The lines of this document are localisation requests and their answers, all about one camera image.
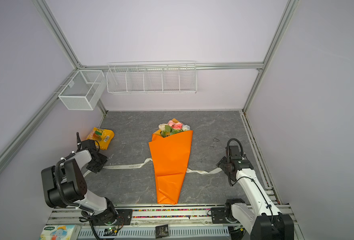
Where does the white ribbon gold lettering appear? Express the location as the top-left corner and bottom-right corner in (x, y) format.
(102, 158), (222, 175)

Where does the white fake rose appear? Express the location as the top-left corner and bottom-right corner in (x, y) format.
(182, 125), (191, 132)

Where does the orange wrapping paper sheet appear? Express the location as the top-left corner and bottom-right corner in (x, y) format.
(149, 126), (193, 205)

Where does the dark pink fake rose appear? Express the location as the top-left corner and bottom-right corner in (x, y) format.
(173, 122), (183, 130)

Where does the cream fake rose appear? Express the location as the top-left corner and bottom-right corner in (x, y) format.
(159, 124), (169, 138)

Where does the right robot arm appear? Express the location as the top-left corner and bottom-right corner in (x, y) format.
(217, 156), (295, 240)

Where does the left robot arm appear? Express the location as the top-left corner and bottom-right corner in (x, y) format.
(41, 150), (119, 225)

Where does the yellow snack bag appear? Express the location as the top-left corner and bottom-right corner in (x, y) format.
(86, 128), (115, 151)

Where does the white mesh box basket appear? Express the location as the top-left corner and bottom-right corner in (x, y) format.
(58, 70), (107, 111)

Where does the tissue pack with elephant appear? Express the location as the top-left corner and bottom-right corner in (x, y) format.
(39, 225), (81, 240)

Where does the black box centre front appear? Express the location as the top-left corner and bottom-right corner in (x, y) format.
(155, 225), (170, 239)

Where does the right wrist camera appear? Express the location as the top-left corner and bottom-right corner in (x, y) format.
(227, 145), (244, 161)

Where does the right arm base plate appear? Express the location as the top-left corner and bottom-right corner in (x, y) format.
(208, 207), (237, 224)

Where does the aluminium front rail frame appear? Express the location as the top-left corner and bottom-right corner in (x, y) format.
(46, 203), (304, 240)

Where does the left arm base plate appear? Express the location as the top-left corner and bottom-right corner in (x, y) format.
(92, 209), (133, 226)

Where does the white slotted cable duct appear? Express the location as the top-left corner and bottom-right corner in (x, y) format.
(77, 226), (230, 240)

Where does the white wire wall shelf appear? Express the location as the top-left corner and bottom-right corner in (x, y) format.
(107, 61), (198, 94)

